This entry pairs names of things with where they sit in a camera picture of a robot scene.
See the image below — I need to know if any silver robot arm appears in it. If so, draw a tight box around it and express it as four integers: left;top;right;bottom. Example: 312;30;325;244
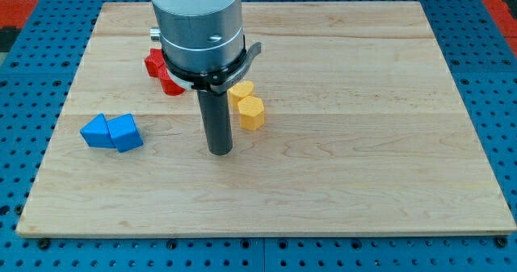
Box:
151;0;245;73

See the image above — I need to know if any yellow hexagon block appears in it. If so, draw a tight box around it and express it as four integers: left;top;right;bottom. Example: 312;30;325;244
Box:
237;96;265;131

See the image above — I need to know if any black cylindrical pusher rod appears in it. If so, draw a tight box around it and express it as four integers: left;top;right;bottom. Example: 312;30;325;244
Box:
197;90;233;156

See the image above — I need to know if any red block front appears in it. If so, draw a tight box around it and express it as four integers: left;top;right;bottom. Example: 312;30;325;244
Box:
158;65;185;96

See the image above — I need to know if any red block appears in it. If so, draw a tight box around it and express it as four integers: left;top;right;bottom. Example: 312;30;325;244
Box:
158;65;185;96
144;48;165;77

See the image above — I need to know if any wooden board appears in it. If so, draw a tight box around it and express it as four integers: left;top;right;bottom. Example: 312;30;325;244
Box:
17;2;516;238

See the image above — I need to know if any red block rear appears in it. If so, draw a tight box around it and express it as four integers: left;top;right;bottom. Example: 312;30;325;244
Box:
144;48;165;77

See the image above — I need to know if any blue cube block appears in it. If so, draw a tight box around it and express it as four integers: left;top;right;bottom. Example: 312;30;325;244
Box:
107;114;144;153

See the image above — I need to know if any blue triangle block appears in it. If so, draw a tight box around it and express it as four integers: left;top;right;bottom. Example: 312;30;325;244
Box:
80;114;115;149

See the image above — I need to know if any black clamp ring with lever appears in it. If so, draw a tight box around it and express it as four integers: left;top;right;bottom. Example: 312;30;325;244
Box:
161;41;263;95

